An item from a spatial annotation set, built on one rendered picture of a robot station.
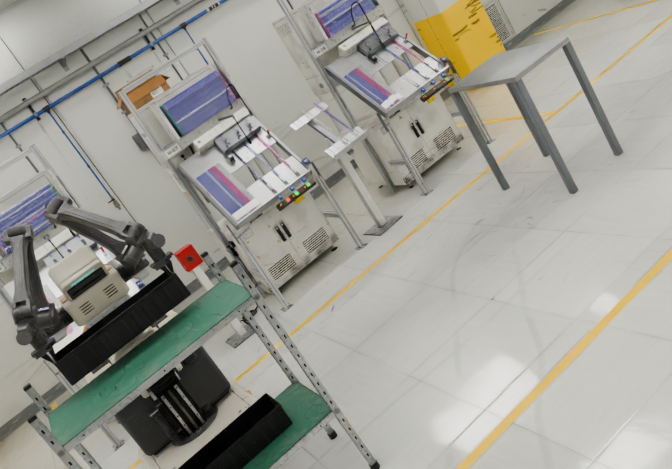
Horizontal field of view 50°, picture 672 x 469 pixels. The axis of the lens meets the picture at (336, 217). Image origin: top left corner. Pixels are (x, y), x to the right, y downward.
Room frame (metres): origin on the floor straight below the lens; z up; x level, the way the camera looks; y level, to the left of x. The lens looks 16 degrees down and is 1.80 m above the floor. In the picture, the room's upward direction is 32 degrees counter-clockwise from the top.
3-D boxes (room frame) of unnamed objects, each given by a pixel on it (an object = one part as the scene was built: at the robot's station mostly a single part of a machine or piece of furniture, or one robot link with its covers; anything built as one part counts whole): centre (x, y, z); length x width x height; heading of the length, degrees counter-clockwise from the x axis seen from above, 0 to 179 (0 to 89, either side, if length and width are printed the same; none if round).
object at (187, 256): (4.88, 1.03, 0.39); 0.24 x 0.24 x 0.78; 20
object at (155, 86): (5.71, 0.62, 1.82); 0.68 x 0.30 x 0.20; 110
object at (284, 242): (5.56, 0.51, 0.31); 0.70 x 0.65 x 0.62; 110
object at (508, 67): (4.27, -1.37, 0.40); 0.70 x 0.45 x 0.80; 17
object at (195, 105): (5.47, 0.41, 1.52); 0.51 x 0.13 x 0.27; 110
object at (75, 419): (2.68, 0.91, 0.55); 0.91 x 0.46 x 1.10; 110
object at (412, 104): (5.89, -0.93, 0.65); 1.01 x 0.73 x 1.29; 20
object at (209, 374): (3.46, 1.22, 0.59); 0.55 x 0.34 x 0.83; 111
